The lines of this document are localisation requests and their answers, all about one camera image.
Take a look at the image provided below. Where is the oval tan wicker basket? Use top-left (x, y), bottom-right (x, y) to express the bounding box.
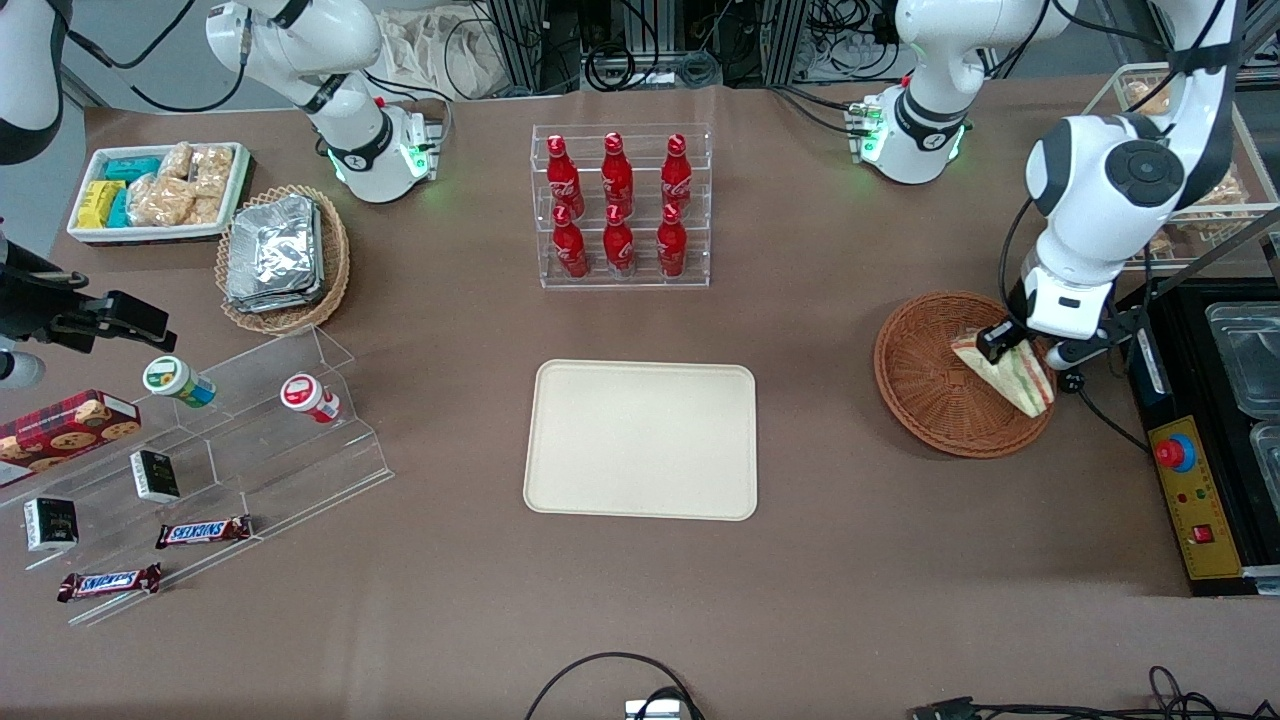
top-left (215, 184), bottom-right (352, 336)

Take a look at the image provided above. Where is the beige plastic tray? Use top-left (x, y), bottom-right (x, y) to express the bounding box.
top-left (523, 359), bottom-right (759, 522)

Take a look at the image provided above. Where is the grey metal bar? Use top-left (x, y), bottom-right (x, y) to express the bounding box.
top-left (1128, 204), bottom-right (1280, 303)

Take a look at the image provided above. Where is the white wire rack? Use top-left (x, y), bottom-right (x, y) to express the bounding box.
top-left (1084, 61), bottom-right (1280, 273)

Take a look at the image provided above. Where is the small black box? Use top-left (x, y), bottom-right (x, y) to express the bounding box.
top-left (22, 496), bottom-right (81, 554)
top-left (129, 448), bottom-right (183, 505)

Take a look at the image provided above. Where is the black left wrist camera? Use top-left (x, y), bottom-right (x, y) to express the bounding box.
top-left (976, 317), bottom-right (1029, 365)

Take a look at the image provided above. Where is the red cookie box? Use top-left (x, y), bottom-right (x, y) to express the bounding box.
top-left (0, 389), bottom-right (143, 489)

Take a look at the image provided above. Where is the green lid yogurt cup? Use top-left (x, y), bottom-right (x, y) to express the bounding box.
top-left (142, 355), bottom-right (218, 410)

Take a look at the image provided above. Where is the large clear plastic container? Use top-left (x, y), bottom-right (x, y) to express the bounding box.
top-left (1204, 302), bottom-right (1280, 420)

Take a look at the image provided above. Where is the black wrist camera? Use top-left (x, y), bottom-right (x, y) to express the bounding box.
top-left (94, 290), bottom-right (178, 353)
top-left (976, 317), bottom-right (1029, 365)

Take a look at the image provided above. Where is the silver foil pack stack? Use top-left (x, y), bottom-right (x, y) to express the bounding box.
top-left (225, 194), bottom-right (327, 315)

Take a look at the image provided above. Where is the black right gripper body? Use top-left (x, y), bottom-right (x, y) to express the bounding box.
top-left (0, 236), bottom-right (101, 353)

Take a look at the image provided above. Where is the yellow snack pack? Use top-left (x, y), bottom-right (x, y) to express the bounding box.
top-left (76, 180), bottom-right (126, 230)

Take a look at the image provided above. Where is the red cola bottle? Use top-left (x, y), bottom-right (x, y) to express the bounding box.
top-left (602, 204), bottom-right (638, 279)
top-left (660, 132), bottom-right (695, 211)
top-left (600, 131), bottom-right (636, 213)
top-left (552, 205), bottom-right (591, 280)
top-left (655, 203), bottom-right (690, 279)
top-left (546, 134), bottom-right (585, 214)

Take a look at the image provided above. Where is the clear acrylic stepped display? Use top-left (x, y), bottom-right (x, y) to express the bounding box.
top-left (0, 324), bottom-right (396, 629)

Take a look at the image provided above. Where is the round brown wicker basket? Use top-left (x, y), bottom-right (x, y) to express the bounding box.
top-left (874, 291), bottom-right (1058, 460)

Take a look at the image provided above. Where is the yellow control box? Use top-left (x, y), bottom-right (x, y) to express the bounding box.
top-left (1146, 414), bottom-right (1247, 582)

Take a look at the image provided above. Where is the snickers chocolate bar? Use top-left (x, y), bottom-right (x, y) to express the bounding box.
top-left (155, 514), bottom-right (255, 551)
top-left (56, 562), bottom-right (164, 604)

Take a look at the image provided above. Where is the small clear plastic container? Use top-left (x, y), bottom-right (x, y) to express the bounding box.
top-left (1248, 420), bottom-right (1280, 513)

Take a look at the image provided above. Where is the clear acrylic bottle rack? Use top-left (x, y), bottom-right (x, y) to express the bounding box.
top-left (531, 124), bottom-right (713, 291)

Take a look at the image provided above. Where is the black power cable with plug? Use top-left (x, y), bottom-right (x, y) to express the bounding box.
top-left (1058, 368), bottom-right (1153, 454)

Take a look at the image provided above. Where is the black appliance housing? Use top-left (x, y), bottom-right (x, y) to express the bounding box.
top-left (1115, 276), bottom-right (1280, 599)

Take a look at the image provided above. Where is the black looped cable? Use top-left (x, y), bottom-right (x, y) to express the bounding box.
top-left (523, 651), bottom-right (707, 720)

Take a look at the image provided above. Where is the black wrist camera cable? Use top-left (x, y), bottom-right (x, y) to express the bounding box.
top-left (996, 196), bottom-right (1036, 323)

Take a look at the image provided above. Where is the red lid yogurt cup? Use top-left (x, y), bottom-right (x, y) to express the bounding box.
top-left (279, 372), bottom-right (343, 426)

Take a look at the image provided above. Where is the white rectangular snack tray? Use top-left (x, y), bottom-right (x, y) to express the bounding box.
top-left (66, 141), bottom-right (252, 247)

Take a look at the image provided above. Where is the white cloth bag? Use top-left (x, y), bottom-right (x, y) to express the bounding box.
top-left (378, 8), bottom-right (504, 102)

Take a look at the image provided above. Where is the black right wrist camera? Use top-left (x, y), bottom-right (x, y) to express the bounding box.
top-left (94, 290), bottom-right (178, 353)

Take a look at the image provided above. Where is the red emergency stop button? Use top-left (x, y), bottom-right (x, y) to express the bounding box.
top-left (1153, 432), bottom-right (1199, 474)

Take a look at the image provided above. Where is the triangle sandwich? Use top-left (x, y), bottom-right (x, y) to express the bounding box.
top-left (950, 330), bottom-right (1057, 419)

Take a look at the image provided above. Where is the black connector with cables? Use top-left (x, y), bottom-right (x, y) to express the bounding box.
top-left (907, 664), bottom-right (1280, 720)

